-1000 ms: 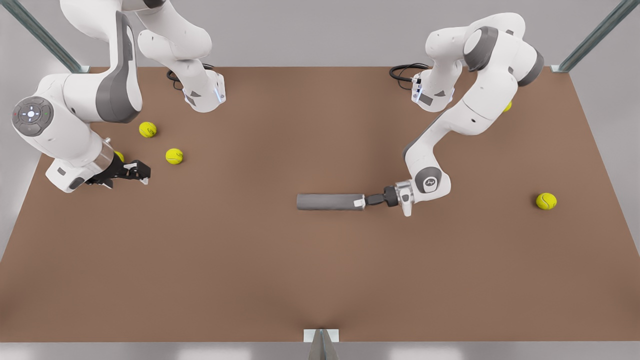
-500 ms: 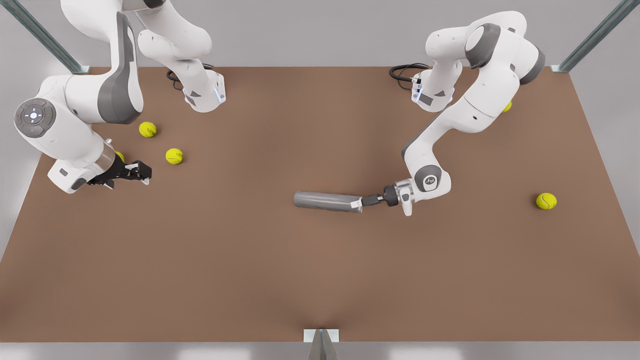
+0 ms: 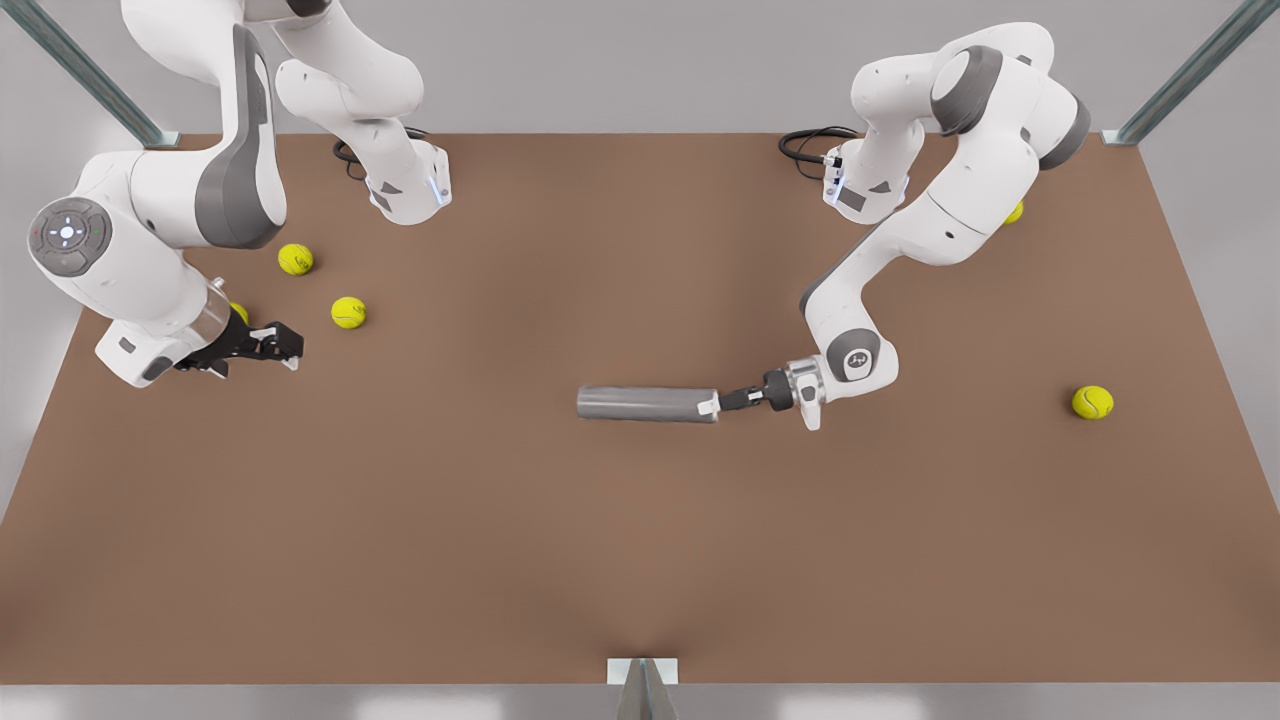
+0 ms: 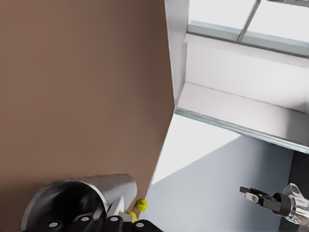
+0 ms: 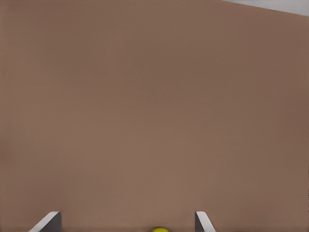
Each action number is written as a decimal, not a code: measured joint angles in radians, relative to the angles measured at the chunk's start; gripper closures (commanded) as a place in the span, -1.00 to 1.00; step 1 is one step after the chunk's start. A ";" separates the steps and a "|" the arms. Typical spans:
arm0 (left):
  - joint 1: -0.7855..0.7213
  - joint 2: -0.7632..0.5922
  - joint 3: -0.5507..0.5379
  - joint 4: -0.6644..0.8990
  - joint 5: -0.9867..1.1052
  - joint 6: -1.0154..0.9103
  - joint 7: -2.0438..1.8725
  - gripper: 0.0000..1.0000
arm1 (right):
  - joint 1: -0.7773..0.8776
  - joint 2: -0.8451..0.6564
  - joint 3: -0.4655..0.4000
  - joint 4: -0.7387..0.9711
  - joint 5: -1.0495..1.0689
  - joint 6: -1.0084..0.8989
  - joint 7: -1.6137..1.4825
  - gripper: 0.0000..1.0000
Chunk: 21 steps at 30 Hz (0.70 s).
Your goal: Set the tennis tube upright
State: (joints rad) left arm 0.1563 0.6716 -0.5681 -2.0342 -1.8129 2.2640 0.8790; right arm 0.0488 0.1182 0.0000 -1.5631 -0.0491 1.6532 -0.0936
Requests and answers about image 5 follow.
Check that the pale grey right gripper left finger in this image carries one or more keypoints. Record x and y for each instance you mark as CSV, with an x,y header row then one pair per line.
x,y
51,223

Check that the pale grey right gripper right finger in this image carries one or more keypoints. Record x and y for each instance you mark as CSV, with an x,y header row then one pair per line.
x,y
202,223

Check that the yellow tennis ball tube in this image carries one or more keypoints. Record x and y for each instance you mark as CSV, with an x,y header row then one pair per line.
x,y
160,229

